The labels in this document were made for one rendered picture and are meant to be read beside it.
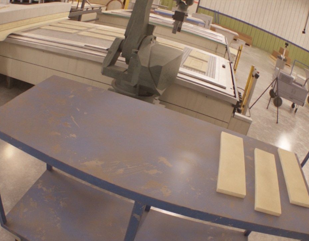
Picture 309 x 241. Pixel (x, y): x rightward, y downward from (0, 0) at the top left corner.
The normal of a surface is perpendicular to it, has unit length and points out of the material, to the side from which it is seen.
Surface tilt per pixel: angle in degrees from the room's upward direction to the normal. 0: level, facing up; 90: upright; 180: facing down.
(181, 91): 90
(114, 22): 90
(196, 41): 90
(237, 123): 90
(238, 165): 0
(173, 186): 0
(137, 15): 80
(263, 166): 0
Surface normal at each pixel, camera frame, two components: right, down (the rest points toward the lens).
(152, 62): -0.44, -0.59
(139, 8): -0.23, 0.23
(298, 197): 0.23, -0.86
